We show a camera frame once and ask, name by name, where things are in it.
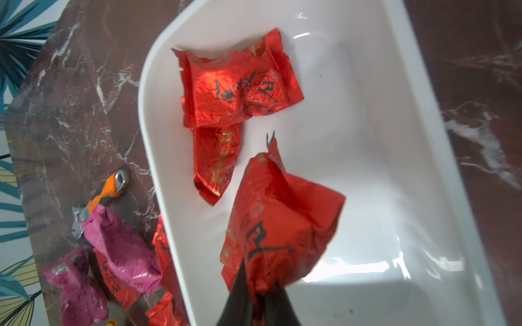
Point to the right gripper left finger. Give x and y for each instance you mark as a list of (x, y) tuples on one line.
[(238, 310)]

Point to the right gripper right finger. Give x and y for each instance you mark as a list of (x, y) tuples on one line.
[(278, 309)]

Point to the wide red tea bag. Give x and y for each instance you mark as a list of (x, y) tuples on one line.
[(168, 312)]

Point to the small red tea bag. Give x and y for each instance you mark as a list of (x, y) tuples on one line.
[(123, 293)]

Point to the pink tea bag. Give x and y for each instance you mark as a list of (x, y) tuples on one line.
[(82, 300), (129, 257)]

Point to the orange handled adjustable wrench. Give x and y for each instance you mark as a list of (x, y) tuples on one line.
[(111, 188)]

